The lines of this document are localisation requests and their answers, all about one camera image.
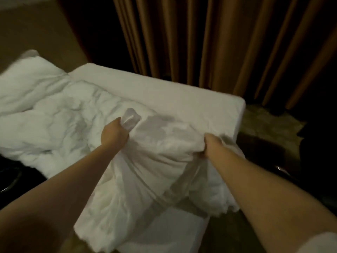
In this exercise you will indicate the person's left hand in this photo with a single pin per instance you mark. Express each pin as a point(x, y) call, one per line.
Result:
point(115, 135)

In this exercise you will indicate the person's left forearm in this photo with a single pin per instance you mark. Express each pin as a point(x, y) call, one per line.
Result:
point(52, 202)

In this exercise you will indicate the tan padded headboard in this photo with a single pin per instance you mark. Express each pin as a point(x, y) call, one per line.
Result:
point(37, 29)

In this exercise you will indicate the white duvet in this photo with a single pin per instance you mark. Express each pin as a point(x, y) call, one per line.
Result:
point(152, 171)

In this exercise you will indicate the brown curtain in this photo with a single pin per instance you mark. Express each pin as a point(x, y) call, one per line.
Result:
point(237, 39)

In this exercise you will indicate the person's white printed shirt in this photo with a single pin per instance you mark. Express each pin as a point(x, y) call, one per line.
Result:
point(321, 244)

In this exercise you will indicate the person's right forearm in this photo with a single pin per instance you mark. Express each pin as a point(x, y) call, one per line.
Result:
point(274, 197)

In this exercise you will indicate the person's right hand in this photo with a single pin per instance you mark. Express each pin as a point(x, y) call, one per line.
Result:
point(213, 146)

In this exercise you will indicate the white bed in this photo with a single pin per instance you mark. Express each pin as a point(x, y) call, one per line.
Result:
point(184, 97)

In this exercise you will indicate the black trash bin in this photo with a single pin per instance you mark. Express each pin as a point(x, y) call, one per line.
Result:
point(9, 181)

